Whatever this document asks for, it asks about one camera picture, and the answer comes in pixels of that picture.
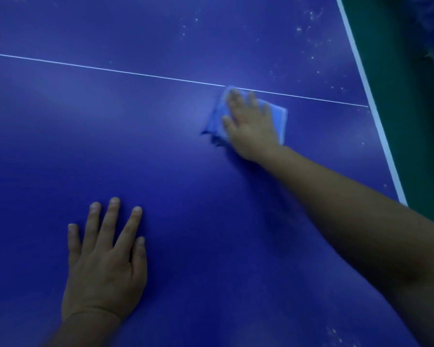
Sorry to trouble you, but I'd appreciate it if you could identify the person's right forearm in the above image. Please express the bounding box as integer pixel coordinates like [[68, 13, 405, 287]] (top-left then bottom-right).
[[256, 144, 434, 347]]

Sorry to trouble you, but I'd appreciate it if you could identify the person's left hand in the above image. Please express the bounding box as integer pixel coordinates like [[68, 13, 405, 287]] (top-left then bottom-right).
[[61, 197, 148, 323]]

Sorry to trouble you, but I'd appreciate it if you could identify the light blue cleaning cloth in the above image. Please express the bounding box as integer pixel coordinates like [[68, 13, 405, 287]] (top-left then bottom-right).
[[201, 85, 288, 147]]

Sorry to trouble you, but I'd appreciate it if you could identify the person's left forearm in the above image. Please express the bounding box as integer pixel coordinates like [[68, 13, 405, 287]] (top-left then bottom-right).
[[45, 308, 122, 347]]

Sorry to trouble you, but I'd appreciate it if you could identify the person's right hand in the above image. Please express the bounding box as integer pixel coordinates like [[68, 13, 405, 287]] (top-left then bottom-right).
[[222, 89, 281, 164]]

